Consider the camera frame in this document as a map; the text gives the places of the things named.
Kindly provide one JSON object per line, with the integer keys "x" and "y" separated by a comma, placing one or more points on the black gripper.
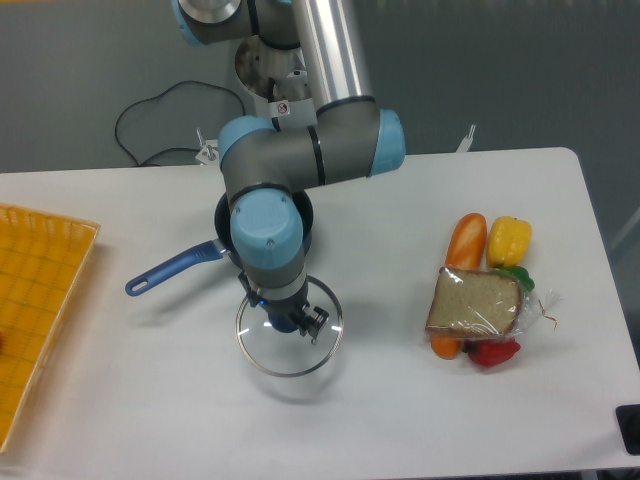
{"x": 286, "y": 307}

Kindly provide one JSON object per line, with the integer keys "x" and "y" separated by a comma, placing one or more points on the glass lid blue knob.
{"x": 285, "y": 353}

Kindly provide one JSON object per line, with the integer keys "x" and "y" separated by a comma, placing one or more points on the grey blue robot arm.
{"x": 263, "y": 167}

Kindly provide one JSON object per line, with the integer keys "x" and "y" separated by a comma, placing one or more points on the dark blue saucepan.
{"x": 216, "y": 249}

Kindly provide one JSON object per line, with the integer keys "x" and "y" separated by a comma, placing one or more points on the orange toy carrot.
{"x": 445, "y": 347}

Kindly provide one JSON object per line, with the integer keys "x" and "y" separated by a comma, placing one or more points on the bagged bread slice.
{"x": 485, "y": 305}

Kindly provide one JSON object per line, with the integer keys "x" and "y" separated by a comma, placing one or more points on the orange toy baguette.
{"x": 467, "y": 243}

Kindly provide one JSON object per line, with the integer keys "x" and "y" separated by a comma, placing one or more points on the red toy bell pepper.
{"x": 490, "y": 353}

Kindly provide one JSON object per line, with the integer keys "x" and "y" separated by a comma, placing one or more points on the green toy pepper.
{"x": 521, "y": 275}

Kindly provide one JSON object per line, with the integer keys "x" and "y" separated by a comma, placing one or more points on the yellow toy bell pepper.
{"x": 508, "y": 242}

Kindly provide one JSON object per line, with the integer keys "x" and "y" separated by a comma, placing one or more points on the yellow plastic basket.
{"x": 42, "y": 258}

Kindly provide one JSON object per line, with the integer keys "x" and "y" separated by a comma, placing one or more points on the black object at table corner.
{"x": 628, "y": 418}

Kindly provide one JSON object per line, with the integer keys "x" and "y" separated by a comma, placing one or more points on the white table leg bracket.
{"x": 467, "y": 141}

